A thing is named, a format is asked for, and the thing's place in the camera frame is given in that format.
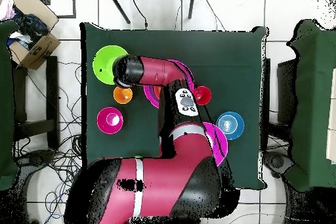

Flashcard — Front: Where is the dark blue clothing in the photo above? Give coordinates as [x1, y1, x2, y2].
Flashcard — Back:
[12, 7, 50, 49]

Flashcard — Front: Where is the small magenta bowl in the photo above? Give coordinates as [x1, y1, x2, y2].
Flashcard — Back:
[96, 106, 124, 135]

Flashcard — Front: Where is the black power cable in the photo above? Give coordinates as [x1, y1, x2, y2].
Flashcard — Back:
[131, 0, 150, 30]

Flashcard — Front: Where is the pink cloth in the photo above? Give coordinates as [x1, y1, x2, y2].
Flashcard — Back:
[0, 0, 16, 22]

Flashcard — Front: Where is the cardboard box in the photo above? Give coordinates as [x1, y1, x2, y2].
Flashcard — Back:
[7, 0, 62, 70]

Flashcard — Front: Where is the dark green tablecloth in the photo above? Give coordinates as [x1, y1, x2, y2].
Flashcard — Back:
[79, 22, 269, 190]

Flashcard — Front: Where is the red cup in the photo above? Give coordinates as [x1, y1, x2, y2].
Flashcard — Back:
[192, 85, 213, 106]

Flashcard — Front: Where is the large pink bowl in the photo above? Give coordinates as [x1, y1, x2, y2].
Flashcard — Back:
[143, 58, 196, 109]
[201, 122, 229, 168]

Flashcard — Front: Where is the green cloth covered table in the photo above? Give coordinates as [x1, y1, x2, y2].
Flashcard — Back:
[287, 19, 336, 192]
[0, 20, 20, 191]

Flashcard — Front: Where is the blue bowl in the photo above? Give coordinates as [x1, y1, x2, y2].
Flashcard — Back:
[216, 111, 245, 141]

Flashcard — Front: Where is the orange cup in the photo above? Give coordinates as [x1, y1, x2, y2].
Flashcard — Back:
[113, 86, 134, 104]

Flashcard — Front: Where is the tangle of black cables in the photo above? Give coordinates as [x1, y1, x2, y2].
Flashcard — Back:
[14, 60, 83, 224]

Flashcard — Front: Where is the dark grey chair base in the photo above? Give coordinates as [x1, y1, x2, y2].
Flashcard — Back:
[263, 151, 295, 178]
[14, 148, 56, 175]

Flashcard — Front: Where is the light green bowl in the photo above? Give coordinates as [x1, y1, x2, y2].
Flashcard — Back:
[92, 45, 129, 86]

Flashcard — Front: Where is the black stool frame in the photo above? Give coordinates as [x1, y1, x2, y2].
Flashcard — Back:
[11, 55, 60, 150]

